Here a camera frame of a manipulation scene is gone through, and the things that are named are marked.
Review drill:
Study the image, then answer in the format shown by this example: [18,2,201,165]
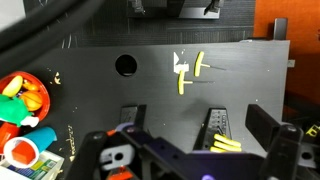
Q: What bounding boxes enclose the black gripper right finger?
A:
[245,104,303,180]

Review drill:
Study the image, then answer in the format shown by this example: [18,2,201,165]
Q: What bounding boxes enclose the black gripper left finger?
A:
[66,129,187,180]

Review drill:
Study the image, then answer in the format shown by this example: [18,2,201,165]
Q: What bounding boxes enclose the teal cup with red block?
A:
[3,127,57,168]

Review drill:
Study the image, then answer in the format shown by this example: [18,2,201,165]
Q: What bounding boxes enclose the red bowl with toy fruit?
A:
[0,71,50,127]

